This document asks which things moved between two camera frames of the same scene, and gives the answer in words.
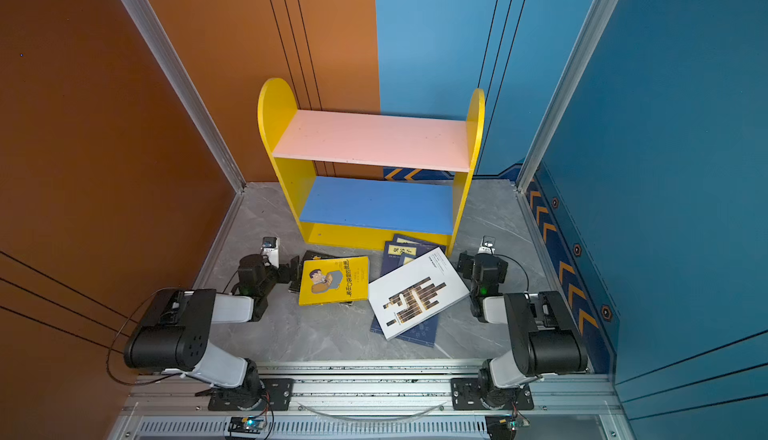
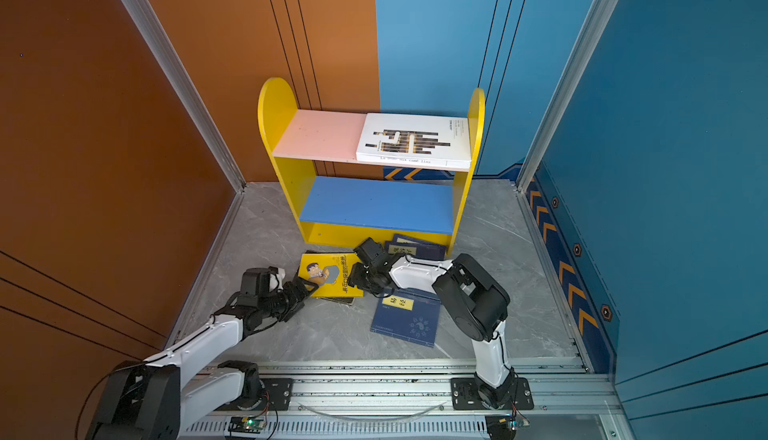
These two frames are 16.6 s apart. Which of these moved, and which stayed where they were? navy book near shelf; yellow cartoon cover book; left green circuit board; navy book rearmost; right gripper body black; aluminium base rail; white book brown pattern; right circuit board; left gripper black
Moved: right gripper body black; left gripper black; white book brown pattern
Stayed: navy book rearmost; left green circuit board; navy book near shelf; yellow cartoon cover book; right circuit board; aluminium base rail
